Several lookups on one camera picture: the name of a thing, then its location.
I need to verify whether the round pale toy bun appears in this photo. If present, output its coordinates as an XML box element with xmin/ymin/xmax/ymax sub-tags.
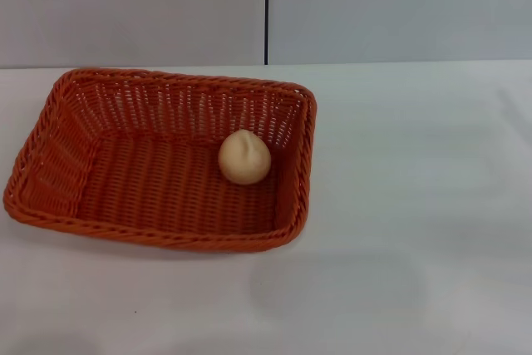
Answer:
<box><xmin>218</xmin><ymin>129</ymin><xmax>273</xmax><ymax>186</ymax></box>

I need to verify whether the orange woven wicker basket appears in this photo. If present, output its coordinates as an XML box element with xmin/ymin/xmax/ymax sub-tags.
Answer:
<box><xmin>2</xmin><ymin>67</ymin><xmax>319</xmax><ymax>254</ymax></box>

